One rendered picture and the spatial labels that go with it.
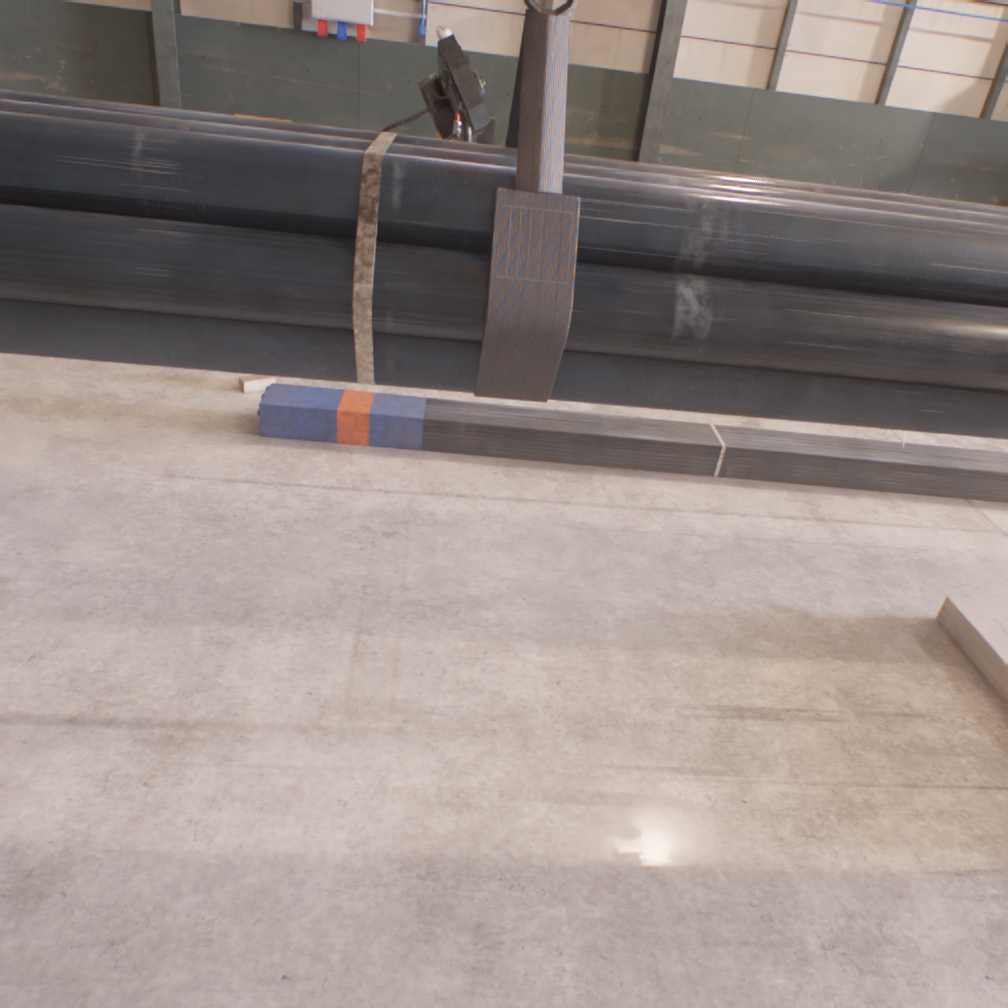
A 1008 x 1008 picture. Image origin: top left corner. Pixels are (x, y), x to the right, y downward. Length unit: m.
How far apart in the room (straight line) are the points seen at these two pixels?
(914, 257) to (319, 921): 1.78
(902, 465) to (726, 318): 2.70
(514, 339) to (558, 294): 0.11
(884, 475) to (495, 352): 2.90
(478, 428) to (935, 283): 2.25
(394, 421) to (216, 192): 2.17
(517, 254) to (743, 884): 1.52
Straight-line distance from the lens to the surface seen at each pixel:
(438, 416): 3.56
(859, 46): 12.35
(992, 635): 3.17
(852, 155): 12.35
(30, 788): 2.27
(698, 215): 1.53
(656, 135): 11.22
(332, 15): 10.94
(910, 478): 4.18
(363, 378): 1.57
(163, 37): 11.39
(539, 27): 1.64
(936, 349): 1.68
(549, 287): 1.42
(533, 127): 1.53
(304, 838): 2.04
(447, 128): 8.33
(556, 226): 1.45
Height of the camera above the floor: 1.64
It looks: 30 degrees down
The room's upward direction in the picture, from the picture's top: 7 degrees clockwise
